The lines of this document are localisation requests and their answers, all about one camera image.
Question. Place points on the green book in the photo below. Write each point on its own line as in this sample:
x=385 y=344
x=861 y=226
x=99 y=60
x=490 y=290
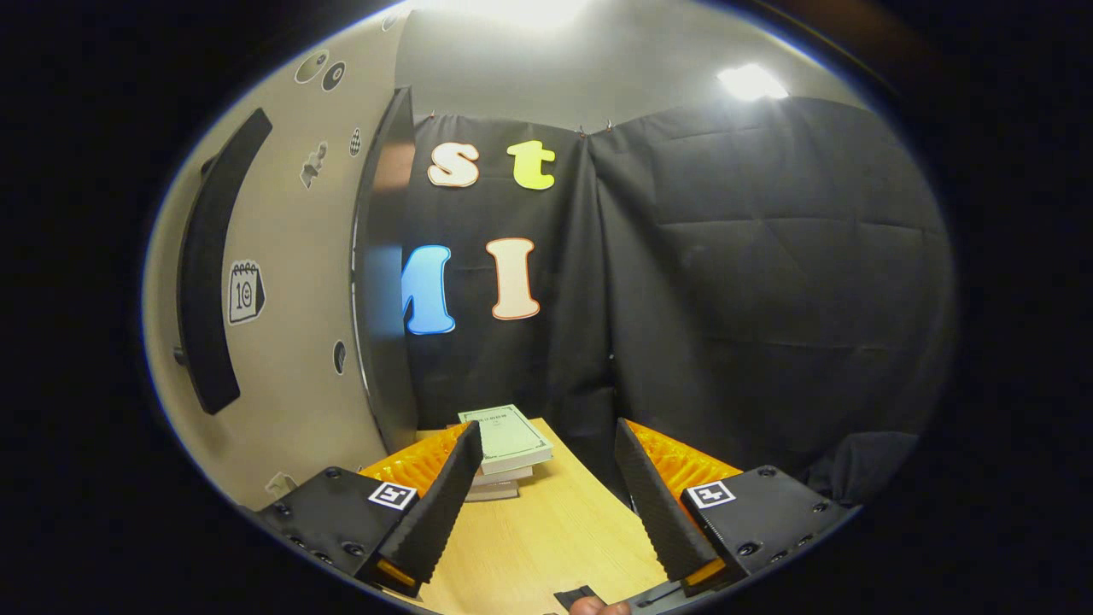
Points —
x=512 y=436

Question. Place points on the brown book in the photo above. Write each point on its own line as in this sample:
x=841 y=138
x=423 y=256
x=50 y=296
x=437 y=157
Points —
x=508 y=476

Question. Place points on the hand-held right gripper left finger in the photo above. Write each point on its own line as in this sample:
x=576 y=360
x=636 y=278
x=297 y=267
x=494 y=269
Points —
x=440 y=504

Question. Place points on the dark grey cabinet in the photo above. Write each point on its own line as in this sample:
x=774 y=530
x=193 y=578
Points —
x=382 y=299

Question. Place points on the black backdrop cloth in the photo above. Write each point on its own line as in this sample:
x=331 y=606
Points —
x=726 y=256

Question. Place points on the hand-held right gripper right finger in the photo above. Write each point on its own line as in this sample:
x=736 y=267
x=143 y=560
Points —
x=653 y=504

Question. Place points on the ceiling light panel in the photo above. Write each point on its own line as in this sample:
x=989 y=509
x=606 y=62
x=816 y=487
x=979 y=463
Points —
x=751 y=82

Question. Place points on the grey cabinet door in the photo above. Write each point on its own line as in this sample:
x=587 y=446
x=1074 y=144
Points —
x=299 y=342

